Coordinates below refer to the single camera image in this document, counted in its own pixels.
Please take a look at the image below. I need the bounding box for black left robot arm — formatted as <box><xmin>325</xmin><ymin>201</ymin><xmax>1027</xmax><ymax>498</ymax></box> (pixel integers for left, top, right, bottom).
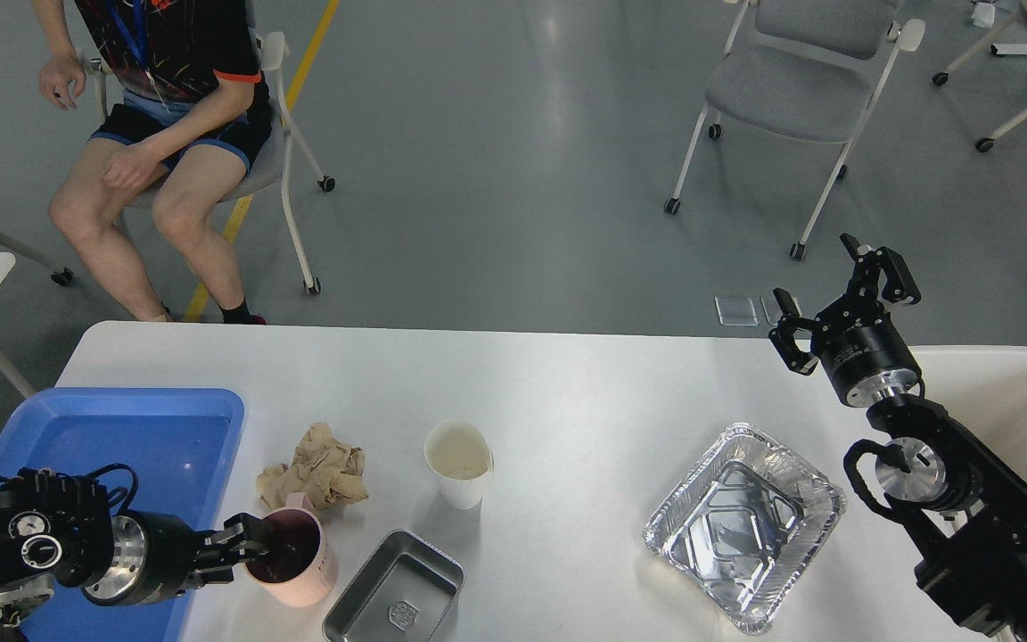
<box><xmin>0</xmin><ymin>464</ymin><xmax>276</xmax><ymax>629</ymax></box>

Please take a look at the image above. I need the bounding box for grey chair right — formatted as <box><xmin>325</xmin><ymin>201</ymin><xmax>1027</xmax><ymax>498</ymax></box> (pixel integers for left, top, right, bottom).
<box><xmin>663</xmin><ymin>1</ymin><xmax>926</xmax><ymax>260</ymax></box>

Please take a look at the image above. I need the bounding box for grey chair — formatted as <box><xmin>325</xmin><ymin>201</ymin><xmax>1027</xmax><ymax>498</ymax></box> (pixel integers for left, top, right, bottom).
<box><xmin>81</xmin><ymin>31</ymin><xmax>337</xmax><ymax>296</ymax></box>
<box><xmin>663</xmin><ymin>1</ymin><xmax>926</xmax><ymax>260</ymax></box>

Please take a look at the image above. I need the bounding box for white paper cup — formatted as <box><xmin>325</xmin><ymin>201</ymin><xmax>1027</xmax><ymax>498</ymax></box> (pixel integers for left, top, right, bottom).
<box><xmin>423</xmin><ymin>419</ymin><xmax>496</xmax><ymax>509</ymax></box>

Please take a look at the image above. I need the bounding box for crumpled brown paper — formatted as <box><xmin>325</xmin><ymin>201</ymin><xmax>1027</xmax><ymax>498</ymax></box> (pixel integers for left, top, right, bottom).
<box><xmin>254</xmin><ymin>422</ymin><xmax>368</xmax><ymax>509</ymax></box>

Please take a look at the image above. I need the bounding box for white plastic bin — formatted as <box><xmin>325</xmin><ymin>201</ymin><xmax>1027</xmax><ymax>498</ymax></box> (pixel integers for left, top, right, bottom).
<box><xmin>901</xmin><ymin>345</ymin><xmax>1027</xmax><ymax>589</ymax></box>

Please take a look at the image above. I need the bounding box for person in patterned shirt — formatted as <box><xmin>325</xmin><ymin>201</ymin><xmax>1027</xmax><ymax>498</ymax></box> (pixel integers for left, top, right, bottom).
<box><xmin>49</xmin><ymin>1</ymin><xmax>273</xmax><ymax>325</ymax></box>

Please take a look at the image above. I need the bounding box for pink mug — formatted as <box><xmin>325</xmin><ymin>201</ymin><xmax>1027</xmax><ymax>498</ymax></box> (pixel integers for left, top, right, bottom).
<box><xmin>245</xmin><ymin>492</ymin><xmax>337</xmax><ymax>608</ymax></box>

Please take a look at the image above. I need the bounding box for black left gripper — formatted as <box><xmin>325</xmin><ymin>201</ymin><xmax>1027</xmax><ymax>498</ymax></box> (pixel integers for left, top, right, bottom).
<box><xmin>83</xmin><ymin>512</ymin><xmax>274</xmax><ymax>606</ymax></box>

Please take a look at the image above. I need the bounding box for stainless steel rectangular tray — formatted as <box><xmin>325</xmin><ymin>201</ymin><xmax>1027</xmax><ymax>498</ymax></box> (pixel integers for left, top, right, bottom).
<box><xmin>322</xmin><ymin>530</ymin><xmax>465</xmax><ymax>641</ymax></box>

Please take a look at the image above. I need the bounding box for blue plastic tray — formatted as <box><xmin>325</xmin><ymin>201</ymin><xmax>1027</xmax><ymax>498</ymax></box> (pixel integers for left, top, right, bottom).
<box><xmin>0</xmin><ymin>389</ymin><xmax>244</xmax><ymax>641</ymax></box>

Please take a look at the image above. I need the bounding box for grey chair left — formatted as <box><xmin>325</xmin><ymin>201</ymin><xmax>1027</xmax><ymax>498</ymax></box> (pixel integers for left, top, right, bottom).
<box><xmin>81</xmin><ymin>31</ymin><xmax>337</xmax><ymax>296</ymax></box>

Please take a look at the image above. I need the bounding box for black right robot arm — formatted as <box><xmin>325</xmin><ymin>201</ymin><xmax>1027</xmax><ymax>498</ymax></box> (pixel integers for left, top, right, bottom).
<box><xmin>768</xmin><ymin>235</ymin><xmax>1027</xmax><ymax>641</ymax></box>

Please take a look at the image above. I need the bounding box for aluminium foil tray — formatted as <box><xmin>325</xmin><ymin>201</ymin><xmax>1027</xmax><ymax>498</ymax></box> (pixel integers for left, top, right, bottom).
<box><xmin>641</xmin><ymin>422</ymin><xmax>845</xmax><ymax>637</ymax></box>

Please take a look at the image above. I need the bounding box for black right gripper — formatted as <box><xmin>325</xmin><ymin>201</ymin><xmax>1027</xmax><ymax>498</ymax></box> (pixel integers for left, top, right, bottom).
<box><xmin>768</xmin><ymin>233</ymin><xmax>922</xmax><ymax>407</ymax></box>

